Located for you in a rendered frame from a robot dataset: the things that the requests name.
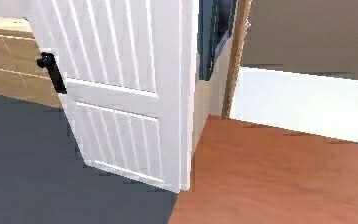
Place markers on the white panelled room door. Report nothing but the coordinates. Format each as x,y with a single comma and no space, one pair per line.
127,66

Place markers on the tan wooden post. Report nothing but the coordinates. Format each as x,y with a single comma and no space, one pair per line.
235,60

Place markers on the blue framed window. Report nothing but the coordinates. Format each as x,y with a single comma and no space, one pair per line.
208,33

